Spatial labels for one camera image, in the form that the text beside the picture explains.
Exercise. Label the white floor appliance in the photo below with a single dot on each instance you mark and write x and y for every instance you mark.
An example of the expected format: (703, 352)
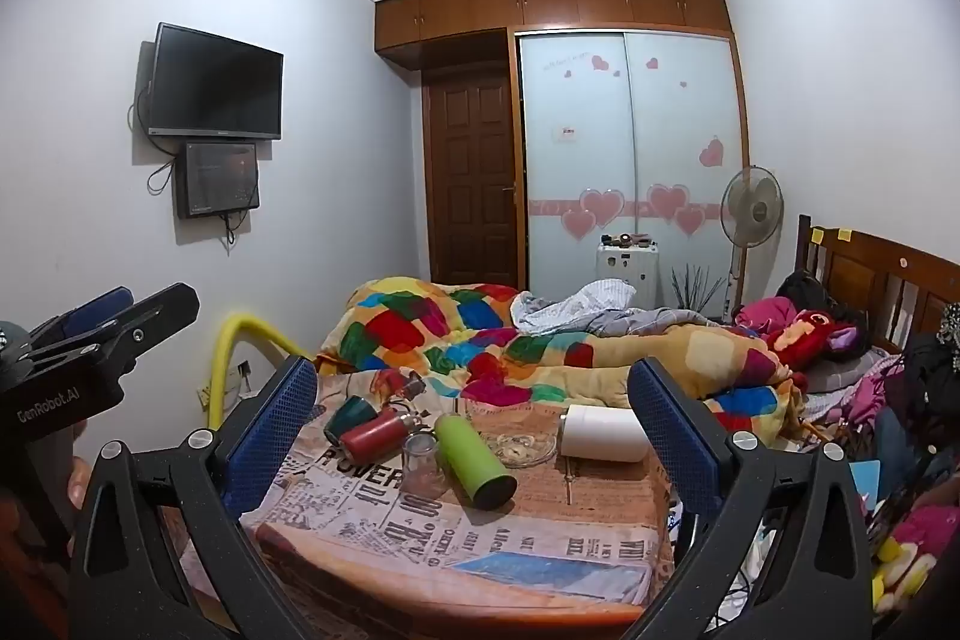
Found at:
(626, 272)

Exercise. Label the person's left hand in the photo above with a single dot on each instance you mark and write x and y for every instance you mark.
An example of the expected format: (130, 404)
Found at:
(78, 482)

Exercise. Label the dark green cup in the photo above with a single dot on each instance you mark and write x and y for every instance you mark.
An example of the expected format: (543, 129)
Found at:
(349, 419)

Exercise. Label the wooden bed headboard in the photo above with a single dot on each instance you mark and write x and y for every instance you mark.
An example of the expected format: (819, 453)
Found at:
(862, 269)

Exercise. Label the standing electric fan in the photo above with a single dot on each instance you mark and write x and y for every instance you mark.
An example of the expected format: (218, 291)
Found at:
(752, 205)

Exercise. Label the pink cloth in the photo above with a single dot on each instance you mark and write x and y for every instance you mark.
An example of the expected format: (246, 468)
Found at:
(769, 314)

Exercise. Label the brown overhead cabinets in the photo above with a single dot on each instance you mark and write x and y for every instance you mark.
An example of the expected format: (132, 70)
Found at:
(555, 3)

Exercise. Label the light blue book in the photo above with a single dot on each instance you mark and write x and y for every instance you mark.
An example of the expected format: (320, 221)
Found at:
(866, 482)

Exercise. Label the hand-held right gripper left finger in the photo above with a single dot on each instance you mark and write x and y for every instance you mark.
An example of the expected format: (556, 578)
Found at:
(274, 430)

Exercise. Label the dark spiky plant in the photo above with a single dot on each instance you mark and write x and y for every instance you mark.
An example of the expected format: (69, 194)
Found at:
(696, 289)

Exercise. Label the clear glass cup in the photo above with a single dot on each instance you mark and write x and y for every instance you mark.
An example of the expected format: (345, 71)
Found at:
(421, 466)

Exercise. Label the yellow plush toy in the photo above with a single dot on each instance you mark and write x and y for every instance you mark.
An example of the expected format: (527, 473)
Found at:
(904, 572)

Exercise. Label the grey striped cloth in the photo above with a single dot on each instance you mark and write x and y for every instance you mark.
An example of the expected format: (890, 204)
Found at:
(570, 306)

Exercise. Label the small black wall monitor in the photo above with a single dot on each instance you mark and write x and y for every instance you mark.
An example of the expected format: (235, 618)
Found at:
(217, 179)

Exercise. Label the white paper roll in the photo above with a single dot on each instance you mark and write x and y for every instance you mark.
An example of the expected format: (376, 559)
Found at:
(607, 436)

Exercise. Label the frosted sliding wardrobe door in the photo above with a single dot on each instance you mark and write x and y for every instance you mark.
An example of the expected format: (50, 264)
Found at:
(574, 145)
(682, 123)

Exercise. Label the red bottle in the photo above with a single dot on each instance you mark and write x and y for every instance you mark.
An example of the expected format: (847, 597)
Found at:
(375, 434)

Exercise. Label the dark hanging clothes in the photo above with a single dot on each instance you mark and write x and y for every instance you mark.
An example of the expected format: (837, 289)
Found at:
(934, 377)

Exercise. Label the glass ashtray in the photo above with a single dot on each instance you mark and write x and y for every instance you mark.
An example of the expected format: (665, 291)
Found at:
(521, 449)

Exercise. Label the yellow padded rail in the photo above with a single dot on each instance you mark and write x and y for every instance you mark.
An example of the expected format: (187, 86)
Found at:
(225, 347)

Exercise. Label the green bottle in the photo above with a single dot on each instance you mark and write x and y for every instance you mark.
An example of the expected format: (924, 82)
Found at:
(474, 460)

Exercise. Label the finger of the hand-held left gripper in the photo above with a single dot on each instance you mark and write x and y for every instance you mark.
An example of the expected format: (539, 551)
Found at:
(97, 308)
(154, 314)

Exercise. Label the black bag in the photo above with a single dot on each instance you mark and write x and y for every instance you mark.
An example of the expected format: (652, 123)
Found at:
(802, 291)

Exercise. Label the red plush toy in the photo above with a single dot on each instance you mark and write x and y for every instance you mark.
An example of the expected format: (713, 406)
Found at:
(814, 332)

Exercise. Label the brown wooden door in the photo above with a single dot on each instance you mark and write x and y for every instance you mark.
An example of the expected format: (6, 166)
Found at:
(472, 183)

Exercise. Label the colourful patchwork quilt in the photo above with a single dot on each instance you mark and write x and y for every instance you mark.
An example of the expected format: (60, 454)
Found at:
(420, 325)

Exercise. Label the black wall television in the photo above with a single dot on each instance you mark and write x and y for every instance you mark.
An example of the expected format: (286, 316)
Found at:
(214, 85)

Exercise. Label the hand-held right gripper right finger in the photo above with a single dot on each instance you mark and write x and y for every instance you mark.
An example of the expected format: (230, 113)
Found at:
(667, 430)

